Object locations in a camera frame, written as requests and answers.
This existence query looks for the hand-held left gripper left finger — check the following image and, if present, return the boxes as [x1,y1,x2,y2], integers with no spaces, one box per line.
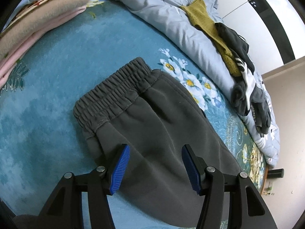
[36,144,131,229]

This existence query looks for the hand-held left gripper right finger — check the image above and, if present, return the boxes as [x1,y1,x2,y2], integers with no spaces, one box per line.
[181,144,278,229]

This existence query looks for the dark grey sweatpants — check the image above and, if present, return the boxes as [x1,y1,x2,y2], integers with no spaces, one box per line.
[73,57,241,227]

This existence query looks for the small black box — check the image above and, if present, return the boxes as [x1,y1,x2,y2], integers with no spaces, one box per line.
[269,169,284,179]

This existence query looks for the dark grey striped jacket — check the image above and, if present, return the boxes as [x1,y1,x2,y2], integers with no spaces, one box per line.
[214,23,272,137]

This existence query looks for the stack of folded blankets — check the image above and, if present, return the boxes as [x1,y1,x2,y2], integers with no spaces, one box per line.
[0,5,86,89]

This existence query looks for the olive green knit sweater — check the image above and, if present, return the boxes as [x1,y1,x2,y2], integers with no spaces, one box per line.
[179,0,242,77]

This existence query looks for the beige folded blanket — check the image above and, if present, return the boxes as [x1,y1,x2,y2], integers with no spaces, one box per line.
[0,0,90,60]

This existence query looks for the grey-blue floral duvet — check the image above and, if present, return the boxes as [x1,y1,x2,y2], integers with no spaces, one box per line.
[89,0,280,167]

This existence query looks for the white and black wardrobe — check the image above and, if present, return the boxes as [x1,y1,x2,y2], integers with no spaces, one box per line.
[214,0,305,66]

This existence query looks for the wooden bed side rail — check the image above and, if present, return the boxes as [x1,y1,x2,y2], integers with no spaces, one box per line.
[260,164,270,196]

